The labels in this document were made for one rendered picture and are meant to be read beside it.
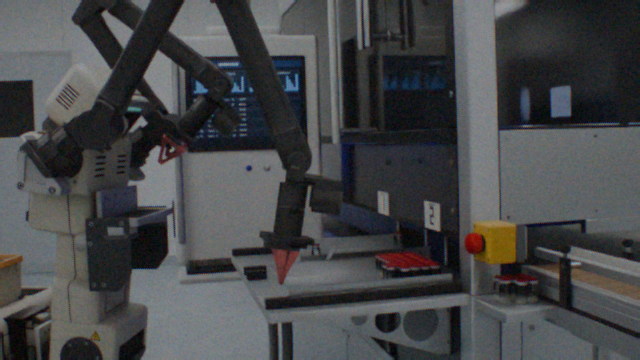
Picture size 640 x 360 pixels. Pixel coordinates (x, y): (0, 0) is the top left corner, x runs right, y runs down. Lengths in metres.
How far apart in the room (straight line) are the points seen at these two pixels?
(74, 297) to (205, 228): 0.76
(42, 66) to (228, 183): 4.83
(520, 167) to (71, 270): 1.01
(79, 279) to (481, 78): 0.98
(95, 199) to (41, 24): 5.46
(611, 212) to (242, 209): 1.21
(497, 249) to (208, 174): 1.20
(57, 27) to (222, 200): 4.90
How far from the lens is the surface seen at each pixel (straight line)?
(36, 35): 6.95
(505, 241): 1.26
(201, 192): 2.21
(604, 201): 1.48
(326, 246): 1.92
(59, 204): 1.58
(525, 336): 1.44
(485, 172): 1.33
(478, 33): 1.34
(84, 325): 1.58
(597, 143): 1.47
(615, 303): 1.15
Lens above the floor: 1.20
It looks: 3 degrees down
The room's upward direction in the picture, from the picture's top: 2 degrees counter-clockwise
